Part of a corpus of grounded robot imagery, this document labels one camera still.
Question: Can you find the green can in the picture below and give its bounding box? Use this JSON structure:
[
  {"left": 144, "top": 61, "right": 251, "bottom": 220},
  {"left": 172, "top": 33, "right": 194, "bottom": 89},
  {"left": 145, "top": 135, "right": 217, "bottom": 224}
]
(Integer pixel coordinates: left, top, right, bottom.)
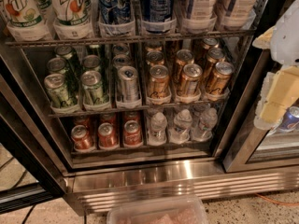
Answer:
[
  {"left": 82, "top": 55, "right": 102, "bottom": 72},
  {"left": 47, "top": 57, "right": 76, "bottom": 83},
  {"left": 54, "top": 46, "right": 82, "bottom": 77},
  {"left": 80, "top": 70, "right": 108, "bottom": 105},
  {"left": 44, "top": 74, "right": 78, "bottom": 108}
]

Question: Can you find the green can front right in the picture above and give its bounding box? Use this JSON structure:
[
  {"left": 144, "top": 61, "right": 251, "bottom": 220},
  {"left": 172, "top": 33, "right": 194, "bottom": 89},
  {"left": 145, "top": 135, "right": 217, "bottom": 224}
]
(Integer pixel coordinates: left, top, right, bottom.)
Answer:
[{"left": 80, "top": 70, "right": 108, "bottom": 105}]

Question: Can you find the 7up bottle right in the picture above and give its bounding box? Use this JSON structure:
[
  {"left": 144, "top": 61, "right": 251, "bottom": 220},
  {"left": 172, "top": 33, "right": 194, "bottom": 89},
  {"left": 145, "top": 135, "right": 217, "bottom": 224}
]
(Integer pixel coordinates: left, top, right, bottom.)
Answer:
[{"left": 52, "top": 0, "right": 94, "bottom": 40}]

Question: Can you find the white bottle left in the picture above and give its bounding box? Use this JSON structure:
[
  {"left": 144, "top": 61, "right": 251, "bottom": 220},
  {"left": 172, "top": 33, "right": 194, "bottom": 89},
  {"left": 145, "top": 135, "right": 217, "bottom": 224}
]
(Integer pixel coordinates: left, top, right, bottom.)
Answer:
[{"left": 178, "top": 0, "right": 217, "bottom": 34}]

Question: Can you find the orange can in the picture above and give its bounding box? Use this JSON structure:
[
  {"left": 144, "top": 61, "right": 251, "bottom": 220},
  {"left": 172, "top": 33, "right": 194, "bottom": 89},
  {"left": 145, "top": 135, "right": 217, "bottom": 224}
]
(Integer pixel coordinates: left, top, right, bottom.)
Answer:
[
  {"left": 205, "top": 62, "right": 235, "bottom": 95},
  {"left": 146, "top": 50, "right": 164, "bottom": 67},
  {"left": 177, "top": 63, "right": 203, "bottom": 97},
  {"left": 192, "top": 38, "right": 219, "bottom": 63},
  {"left": 203, "top": 48, "right": 225, "bottom": 82},
  {"left": 148, "top": 65, "right": 169, "bottom": 99},
  {"left": 173, "top": 49, "right": 194, "bottom": 83}
]

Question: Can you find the red can front middle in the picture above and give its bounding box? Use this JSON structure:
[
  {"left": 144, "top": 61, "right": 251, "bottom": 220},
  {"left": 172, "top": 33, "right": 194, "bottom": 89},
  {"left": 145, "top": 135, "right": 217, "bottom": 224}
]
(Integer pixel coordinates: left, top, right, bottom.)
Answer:
[{"left": 97, "top": 122, "right": 118, "bottom": 149}]

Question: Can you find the orange cable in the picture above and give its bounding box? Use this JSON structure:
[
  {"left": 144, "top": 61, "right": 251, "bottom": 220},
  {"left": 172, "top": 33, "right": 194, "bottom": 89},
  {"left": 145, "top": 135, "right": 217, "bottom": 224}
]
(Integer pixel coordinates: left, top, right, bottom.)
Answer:
[{"left": 255, "top": 192, "right": 299, "bottom": 207}]

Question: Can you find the steel fridge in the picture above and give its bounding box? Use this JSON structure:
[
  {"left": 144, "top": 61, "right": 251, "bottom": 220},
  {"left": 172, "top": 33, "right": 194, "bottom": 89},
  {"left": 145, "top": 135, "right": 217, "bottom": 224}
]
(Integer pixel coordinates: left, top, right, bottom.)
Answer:
[{"left": 0, "top": 0, "right": 299, "bottom": 216}]

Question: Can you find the white bottle right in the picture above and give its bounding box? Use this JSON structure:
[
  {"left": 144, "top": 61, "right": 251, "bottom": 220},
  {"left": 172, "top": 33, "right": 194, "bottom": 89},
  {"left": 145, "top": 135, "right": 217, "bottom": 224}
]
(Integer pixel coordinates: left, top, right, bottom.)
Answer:
[{"left": 216, "top": 0, "right": 256, "bottom": 31}]

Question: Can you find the red can front left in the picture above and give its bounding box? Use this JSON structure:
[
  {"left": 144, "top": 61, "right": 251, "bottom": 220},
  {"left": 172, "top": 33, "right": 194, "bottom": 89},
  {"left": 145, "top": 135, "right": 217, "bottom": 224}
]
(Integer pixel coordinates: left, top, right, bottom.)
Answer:
[{"left": 71, "top": 125, "right": 94, "bottom": 152}]

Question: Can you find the silver can front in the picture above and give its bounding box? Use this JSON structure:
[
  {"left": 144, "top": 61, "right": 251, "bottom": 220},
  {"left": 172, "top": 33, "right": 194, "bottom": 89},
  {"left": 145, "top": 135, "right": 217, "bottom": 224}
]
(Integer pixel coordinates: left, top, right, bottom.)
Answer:
[{"left": 118, "top": 66, "right": 139, "bottom": 103}]

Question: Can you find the silver can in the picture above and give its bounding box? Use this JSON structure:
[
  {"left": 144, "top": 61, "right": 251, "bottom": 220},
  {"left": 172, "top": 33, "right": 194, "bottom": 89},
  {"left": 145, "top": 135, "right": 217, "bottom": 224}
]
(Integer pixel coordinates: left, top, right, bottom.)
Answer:
[
  {"left": 112, "top": 54, "right": 133, "bottom": 74},
  {"left": 118, "top": 66, "right": 139, "bottom": 103}
]

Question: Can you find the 7up bottle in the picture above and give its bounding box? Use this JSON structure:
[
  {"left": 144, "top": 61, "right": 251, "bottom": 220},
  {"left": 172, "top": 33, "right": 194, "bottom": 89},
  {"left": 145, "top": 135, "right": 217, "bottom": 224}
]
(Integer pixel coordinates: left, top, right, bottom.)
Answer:
[
  {"left": 1, "top": 0, "right": 50, "bottom": 41},
  {"left": 52, "top": 0, "right": 94, "bottom": 40}
]

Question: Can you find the red can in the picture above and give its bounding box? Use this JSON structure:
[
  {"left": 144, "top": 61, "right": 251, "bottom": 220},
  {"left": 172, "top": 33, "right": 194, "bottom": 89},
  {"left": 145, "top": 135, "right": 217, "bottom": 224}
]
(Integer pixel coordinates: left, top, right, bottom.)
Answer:
[
  {"left": 71, "top": 125, "right": 94, "bottom": 152},
  {"left": 124, "top": 120, "right": 142, "bottom": 146},
  {"left": 97, "top": 122, "right": 118, "bottom": 149}
]

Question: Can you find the green can front left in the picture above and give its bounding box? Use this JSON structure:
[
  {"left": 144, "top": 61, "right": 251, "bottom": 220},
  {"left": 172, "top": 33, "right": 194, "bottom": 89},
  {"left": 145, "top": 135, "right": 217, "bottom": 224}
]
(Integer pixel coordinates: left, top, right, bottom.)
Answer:
[{"left": 44, "top": 74, "right": 78, "bottom": 108}]

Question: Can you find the white bottle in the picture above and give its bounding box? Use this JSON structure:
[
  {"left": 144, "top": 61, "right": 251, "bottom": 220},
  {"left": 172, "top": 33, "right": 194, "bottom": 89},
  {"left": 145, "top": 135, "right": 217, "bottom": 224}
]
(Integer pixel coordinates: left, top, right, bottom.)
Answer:
[
  {"left": 178, "top": 0, "right": 217, "bottom": 34},
  {"left": 216, "top": 0, "right": 256, "bottom": 31}
]

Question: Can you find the water bottle middle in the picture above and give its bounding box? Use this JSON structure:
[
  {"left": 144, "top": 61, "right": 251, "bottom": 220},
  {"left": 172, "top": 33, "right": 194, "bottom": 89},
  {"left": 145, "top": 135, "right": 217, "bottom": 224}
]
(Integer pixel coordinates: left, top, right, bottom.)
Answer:
[{"left": 170, "top": 109, "right": 192, "bottom": 144}]

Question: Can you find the red can front right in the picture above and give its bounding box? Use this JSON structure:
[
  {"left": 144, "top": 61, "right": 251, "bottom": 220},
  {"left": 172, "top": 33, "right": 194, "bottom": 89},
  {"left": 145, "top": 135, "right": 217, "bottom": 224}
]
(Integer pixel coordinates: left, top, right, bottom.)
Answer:
[{"left": 124, "top": 120, "right": 142, "bottom": 146}]

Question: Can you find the blue can behind door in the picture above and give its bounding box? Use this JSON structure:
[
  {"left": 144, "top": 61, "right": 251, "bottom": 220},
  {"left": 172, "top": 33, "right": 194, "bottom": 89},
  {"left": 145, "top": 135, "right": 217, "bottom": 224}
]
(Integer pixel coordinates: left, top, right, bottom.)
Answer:
[{"left": 278, "top": 106, "right": 299, "bottom": 133}]

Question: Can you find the green can back left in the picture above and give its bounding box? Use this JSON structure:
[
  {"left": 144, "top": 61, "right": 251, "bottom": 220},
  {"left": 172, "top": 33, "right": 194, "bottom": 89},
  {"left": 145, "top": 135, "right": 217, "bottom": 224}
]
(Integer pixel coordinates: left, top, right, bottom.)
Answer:
[{"left": 54, "top": 46, "right": 82, "bottom": 77}]

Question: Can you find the blue pepsi can left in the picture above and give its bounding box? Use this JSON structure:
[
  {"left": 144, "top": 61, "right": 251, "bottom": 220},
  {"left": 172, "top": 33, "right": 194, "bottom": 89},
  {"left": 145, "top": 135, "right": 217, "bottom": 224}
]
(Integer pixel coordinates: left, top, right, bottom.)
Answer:
[{"left": 99, "top": 0, "right": 131, "bottom": 25}]

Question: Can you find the water bottle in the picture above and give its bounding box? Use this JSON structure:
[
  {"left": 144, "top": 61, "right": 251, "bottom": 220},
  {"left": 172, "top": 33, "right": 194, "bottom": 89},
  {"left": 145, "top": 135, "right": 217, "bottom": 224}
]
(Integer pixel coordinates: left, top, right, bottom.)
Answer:
[
  {"left": 192, "top": 108, "right": 218, "bottom": 142},
  {"left": 149, "top": 112, "right": 167, "bottom": 146},
  {"left": 170, "top": 109, "right": 192, "bottom": 144}
]

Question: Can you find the clear plastic container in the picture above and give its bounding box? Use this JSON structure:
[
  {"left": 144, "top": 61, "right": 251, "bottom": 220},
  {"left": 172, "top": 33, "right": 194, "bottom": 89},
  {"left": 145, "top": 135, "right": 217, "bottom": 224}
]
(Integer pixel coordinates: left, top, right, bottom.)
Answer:
[{"left": 107, "top": 195, "right": 209, "bottom": 224}]

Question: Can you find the water bottle right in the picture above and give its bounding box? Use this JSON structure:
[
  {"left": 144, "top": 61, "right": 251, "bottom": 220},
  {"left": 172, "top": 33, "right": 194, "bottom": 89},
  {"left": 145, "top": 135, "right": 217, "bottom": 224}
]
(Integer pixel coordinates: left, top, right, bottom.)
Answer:
[{"left": 192, "top": 108, "right": 218, "bottom": 142}]

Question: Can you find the water bottle left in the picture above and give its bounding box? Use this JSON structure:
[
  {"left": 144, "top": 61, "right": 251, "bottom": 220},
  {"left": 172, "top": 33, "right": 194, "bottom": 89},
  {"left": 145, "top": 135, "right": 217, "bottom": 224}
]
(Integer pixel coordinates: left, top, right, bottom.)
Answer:
[{"left": 149, "top": 112, "right": 167, "bottom": 146}]

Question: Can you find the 7up bottle left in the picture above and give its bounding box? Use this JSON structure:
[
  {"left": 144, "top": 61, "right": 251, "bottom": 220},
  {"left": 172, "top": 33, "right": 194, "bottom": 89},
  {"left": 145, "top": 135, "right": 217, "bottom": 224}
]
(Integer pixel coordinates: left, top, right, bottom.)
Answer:
[{"left": 1, "top": 0, "right": 50, "bottom": 41}]

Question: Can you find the blue can right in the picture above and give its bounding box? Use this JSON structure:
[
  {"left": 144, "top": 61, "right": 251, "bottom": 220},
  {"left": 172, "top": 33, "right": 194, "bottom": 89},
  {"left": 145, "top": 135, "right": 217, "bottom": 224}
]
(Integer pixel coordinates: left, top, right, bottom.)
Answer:
[{"left": 140, "top": 0, "right": 174, "bottom": 34}]

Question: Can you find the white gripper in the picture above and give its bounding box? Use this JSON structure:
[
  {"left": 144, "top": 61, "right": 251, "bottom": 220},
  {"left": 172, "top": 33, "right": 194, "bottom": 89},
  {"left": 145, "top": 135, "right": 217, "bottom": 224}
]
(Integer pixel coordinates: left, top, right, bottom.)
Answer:
[{"left": 252, "top": 0, "right": 299, "bottom": 131}]

